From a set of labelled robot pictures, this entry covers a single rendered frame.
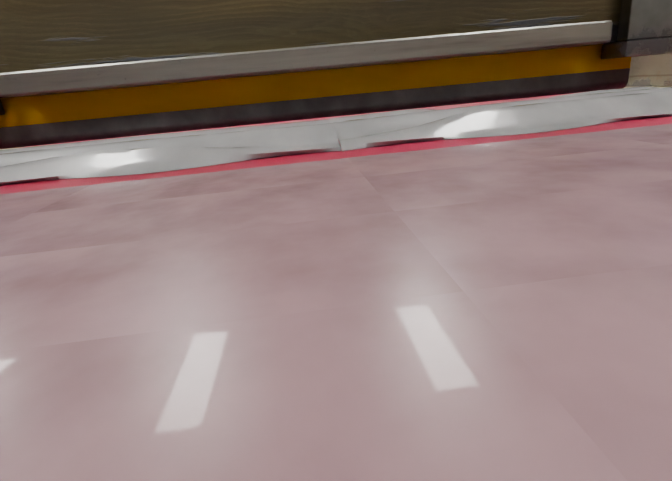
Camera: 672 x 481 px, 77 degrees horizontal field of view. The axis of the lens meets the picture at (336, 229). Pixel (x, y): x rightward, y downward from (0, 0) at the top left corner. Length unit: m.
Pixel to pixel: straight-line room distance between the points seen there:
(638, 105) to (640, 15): 0.09
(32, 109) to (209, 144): 0.13
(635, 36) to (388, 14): 0.13
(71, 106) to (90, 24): 0.04
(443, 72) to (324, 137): 0.11
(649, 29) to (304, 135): 0.19
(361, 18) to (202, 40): 0.08
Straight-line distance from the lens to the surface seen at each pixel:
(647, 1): 0.28
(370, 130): 0.16
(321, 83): 0.24
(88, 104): 0.26
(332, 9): 0.23
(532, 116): 0.17
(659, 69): 0.41
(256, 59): 0.22
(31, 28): 0.26
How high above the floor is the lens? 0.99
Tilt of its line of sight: 20 degrees down
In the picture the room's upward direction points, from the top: 5 degrees counter-clockwise
